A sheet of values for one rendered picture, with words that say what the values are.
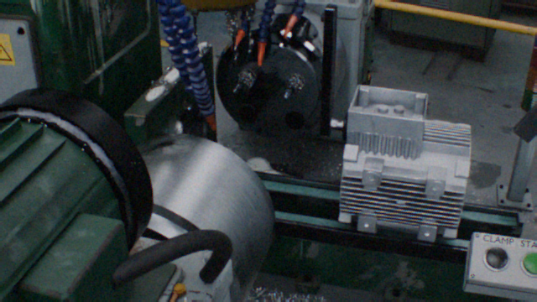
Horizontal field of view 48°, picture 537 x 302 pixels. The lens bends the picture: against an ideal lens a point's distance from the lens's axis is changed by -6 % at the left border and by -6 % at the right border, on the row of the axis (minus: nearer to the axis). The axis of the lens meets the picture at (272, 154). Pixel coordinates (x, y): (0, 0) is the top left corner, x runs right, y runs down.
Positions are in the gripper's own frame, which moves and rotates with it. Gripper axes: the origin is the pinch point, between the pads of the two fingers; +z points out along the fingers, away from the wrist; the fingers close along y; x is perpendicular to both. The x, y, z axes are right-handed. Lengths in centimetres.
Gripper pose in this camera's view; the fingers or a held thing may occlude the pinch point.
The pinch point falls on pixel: (535, 119)
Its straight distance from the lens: 97.3
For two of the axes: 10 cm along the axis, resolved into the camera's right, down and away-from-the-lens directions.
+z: -4.8, 6.7, 5.7
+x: 8.3, 5.5, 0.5
